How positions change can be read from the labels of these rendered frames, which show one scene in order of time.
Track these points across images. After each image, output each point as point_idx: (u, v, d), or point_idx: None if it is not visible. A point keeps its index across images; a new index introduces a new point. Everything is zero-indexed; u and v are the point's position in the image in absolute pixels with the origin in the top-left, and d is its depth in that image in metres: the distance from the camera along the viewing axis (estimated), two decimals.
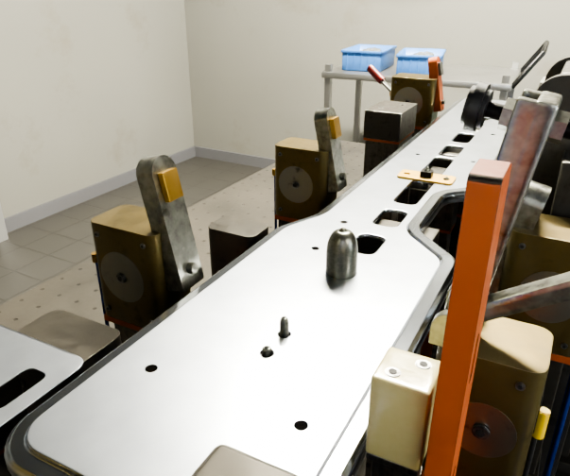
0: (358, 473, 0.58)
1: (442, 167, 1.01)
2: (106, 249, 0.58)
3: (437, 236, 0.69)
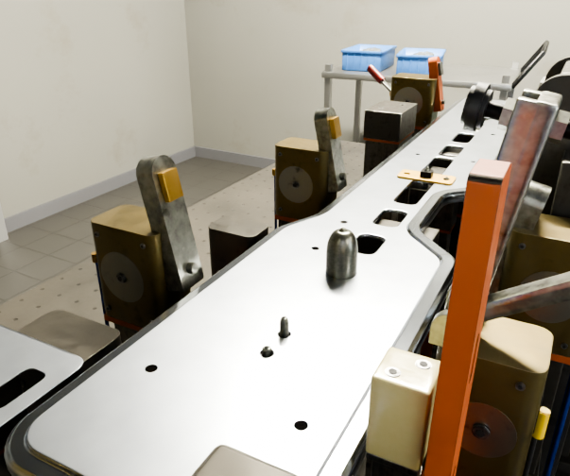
0: (358, 473, 0.58)
1: (442, 167, 1.01)
2: (106, 249, 0.58)
3: (437, 236, 0.69)
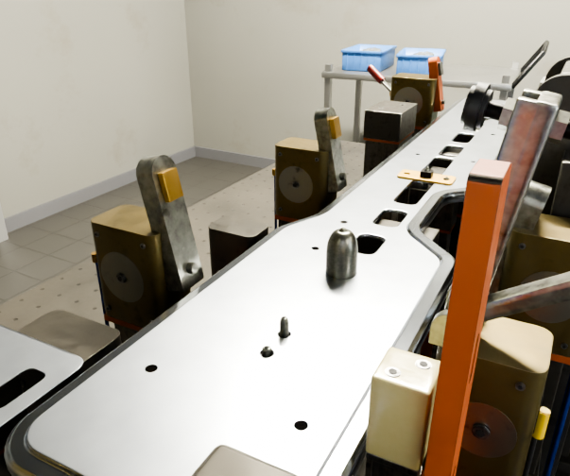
0: (358, 473, 0.58)
1: (442, 167, 1.01)
2: (106, 249, 0.58)
3: (437, 236, 0.69)
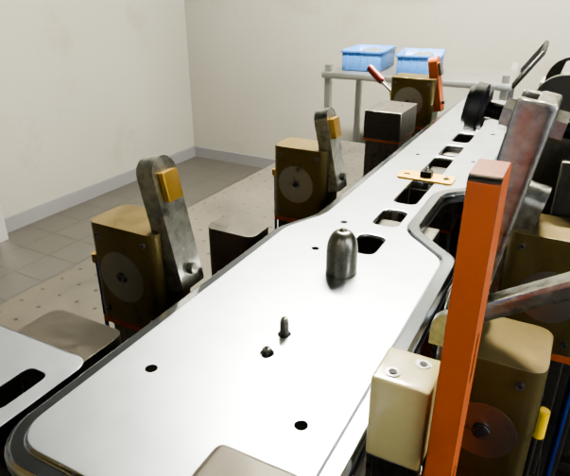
0: (358, 473, 0.58)
1: (442, 167, 1.01)
2: (106, 249, 0.58)
3: (437, 236, 0.69)
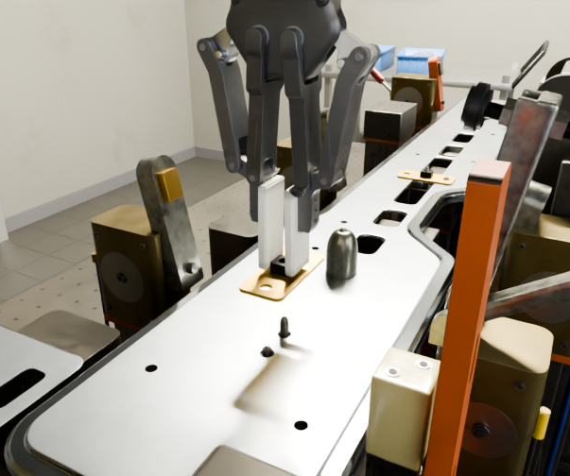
0: (358, 473, 0.58)
1: (442, 167, 1.01)
2: (106, 249, 0.58)
3: (437, 236, 0.69)
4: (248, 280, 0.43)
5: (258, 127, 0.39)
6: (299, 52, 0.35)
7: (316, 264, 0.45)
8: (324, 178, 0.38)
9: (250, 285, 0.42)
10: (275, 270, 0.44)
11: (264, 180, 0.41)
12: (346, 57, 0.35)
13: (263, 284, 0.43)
